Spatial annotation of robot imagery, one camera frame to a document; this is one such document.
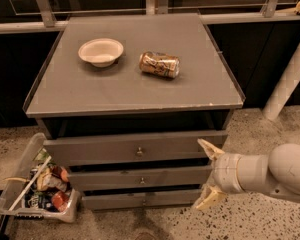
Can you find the grey drawer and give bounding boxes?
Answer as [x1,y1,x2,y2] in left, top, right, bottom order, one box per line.
[68,166,212,191]
[82,189,201,210]
[44,130,227,167]

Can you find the white diagonal pipe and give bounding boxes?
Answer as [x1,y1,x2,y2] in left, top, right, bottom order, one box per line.
[263,43,300,121]

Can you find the grey bottom drawer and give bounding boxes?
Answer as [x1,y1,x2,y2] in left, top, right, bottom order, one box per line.
[82,189,201,210]

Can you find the orange snack packet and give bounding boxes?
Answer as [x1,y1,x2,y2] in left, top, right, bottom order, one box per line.
[51,191,69,212]

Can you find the cream snack bag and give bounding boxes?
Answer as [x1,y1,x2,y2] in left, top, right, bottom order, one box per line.
[37,170,67,192]

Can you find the white stick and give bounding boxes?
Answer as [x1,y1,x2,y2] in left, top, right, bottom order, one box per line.
[8,155,52,211]

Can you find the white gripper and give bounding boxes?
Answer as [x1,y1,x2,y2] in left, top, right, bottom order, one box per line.
[194,139,241,210]

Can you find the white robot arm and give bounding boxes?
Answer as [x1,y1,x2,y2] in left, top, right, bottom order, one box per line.
[194,139,300,210]

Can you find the metal railing frame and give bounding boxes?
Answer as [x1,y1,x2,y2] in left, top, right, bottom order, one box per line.
[0,0,300,34]

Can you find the green snack packet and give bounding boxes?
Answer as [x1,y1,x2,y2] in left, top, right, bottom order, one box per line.
[34,148,49,162]

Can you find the clear plastic bin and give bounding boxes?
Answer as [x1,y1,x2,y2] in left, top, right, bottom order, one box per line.
[0,133,80,223]

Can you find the gold drink can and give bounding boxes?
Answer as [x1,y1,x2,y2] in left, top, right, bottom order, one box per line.
[139,51,180,79]

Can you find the white paper bowl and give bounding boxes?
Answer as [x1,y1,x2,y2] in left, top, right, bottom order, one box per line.
[78,38,124,68]

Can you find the grey drawer cabinet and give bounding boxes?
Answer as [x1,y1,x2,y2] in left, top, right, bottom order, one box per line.
[24,14,244,198]

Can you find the grey top drawer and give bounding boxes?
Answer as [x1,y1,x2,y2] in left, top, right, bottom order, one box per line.
[44,130,227,167]

